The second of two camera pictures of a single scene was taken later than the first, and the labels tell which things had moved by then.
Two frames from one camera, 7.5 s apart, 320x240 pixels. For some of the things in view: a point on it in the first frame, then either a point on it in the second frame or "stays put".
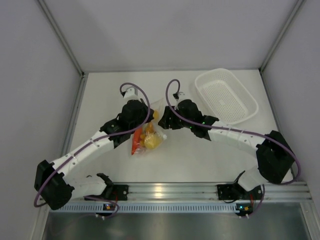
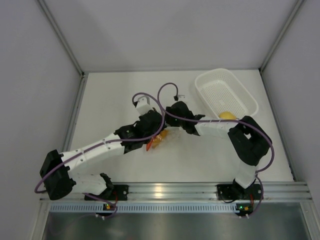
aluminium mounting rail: (277, 191) stays put
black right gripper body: (177, 122) stays put
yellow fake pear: (152, 141) to (227, 115)
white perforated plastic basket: (226, 95) stays put
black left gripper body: (144, 116) to (152, 133)
